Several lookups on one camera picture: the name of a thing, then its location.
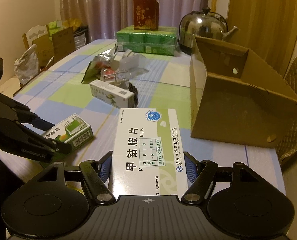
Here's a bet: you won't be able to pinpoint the small green medicine box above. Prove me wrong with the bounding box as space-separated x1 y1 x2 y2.
42 113 94 151

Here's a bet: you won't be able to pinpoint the long white green medicine box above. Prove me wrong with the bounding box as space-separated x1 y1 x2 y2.
89 80 135 108

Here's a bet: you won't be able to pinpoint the black cable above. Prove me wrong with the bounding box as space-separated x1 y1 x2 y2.
128 81 139 107

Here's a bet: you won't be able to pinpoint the crumpled silver bag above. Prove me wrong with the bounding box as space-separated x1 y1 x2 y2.
14 44 40 85

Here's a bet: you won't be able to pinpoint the checkered tablecloth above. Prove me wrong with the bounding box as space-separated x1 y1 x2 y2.
3 40 285 191

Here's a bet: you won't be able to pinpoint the brown cardboard box on chair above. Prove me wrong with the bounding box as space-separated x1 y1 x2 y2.
33 27 76 67

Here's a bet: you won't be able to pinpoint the white wooden chair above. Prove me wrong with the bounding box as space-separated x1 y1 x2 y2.
22 25 49 49

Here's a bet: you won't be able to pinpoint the large brown cardboard box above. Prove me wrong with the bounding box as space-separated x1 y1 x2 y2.
190 36 297 148

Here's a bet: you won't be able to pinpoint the green boxes in background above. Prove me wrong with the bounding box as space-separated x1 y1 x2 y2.
48 21 70 37

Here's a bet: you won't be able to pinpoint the red small item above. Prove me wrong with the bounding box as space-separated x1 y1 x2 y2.
100 68 116 82

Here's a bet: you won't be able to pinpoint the silver green foil bag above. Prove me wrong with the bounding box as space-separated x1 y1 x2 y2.
81 45 118 84

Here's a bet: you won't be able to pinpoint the yellow plastic bag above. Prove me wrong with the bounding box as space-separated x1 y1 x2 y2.
68 18 83 32

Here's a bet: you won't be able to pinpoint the clear plastic packaging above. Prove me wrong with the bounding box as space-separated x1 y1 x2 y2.
119 49 149 78

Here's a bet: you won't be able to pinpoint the pink curtain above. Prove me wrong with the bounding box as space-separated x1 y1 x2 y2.
59 0 208 41

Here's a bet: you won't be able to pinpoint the green tissue pack stack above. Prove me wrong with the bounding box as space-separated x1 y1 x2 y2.
116 25 178 56

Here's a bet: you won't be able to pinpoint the stainless steel kettle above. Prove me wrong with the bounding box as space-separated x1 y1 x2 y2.
178 8 238 55

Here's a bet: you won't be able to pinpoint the red gift box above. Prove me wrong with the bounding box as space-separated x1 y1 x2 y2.
133 0 159 31

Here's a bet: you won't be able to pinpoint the wooden door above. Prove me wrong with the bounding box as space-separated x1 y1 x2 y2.
228 0 297 75

